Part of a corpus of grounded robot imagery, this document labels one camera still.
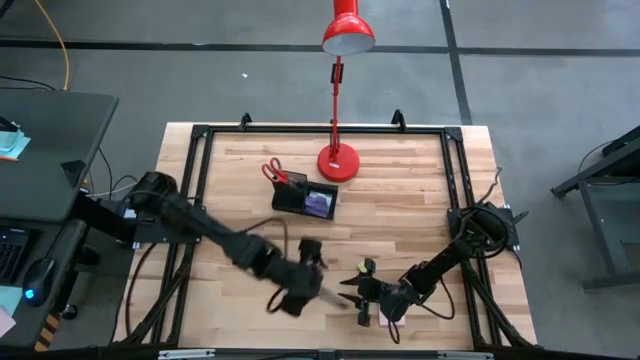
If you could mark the black mesh desk organizer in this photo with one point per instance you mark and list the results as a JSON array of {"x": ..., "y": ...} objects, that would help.
[{"x": 290, "y": 200}]

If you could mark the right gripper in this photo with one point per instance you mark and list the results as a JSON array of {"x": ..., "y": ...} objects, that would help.
[{"x": 387, "y": 300}]

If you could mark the purple sticky note pad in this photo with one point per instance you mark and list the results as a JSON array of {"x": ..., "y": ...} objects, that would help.
[{"x": 319, "y": 204}]

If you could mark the teal paper stack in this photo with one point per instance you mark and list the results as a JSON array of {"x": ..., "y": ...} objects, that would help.
[{"x": 12, "y": 142}]

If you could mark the black keyboard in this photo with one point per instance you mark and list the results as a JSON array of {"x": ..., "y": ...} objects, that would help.
[{"x": 10, "y": 252}]

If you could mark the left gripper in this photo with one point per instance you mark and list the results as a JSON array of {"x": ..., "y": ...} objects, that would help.
[{"x": 297, "y": 282}]

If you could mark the black side stand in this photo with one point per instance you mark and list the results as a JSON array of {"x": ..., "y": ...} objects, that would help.
[{"x": 595, "y": 220}]

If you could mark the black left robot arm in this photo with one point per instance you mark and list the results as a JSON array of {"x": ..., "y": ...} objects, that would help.
[{"x": 200, "y": 225}]

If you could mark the black table clamp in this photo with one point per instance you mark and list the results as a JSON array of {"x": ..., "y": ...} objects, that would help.
[
  {"x": 245, "y": 120},
  {"x": 398, "y": 119}
]

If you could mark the silver aluminium bracket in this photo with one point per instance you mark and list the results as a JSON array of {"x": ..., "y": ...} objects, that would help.
[
  {"x": 465, "y": 355},
  {"x": 186, "y": 354}
]

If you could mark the red desk lamp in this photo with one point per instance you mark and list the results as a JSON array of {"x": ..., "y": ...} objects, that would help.
[{"x": 339, "y": 162}]

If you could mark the low dark grey desk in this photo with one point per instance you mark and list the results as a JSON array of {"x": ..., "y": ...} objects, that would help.
[{"x": 60, "y": 240}]

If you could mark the black aluminium table frame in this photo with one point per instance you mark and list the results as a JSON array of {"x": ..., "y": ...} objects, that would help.
[{"x": 325, "y": 129}]

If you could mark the black triangular corner bracket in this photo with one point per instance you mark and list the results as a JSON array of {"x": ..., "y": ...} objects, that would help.
[{"x": 74, "y": 171}]

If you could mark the dark grey side desk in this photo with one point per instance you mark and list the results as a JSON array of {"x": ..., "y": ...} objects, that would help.
[{"x": 45, "y": 140}]

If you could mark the small yellow sticky note pad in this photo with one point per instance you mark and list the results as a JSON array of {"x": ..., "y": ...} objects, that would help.
[{"x": 361, "y": 268}]

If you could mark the black computer mouse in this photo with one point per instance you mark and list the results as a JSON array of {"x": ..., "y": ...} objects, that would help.
[{"x": 39, "y": 280}]

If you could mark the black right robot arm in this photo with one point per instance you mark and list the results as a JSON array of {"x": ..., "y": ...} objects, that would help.
[{"x": 450, "y": 255}]

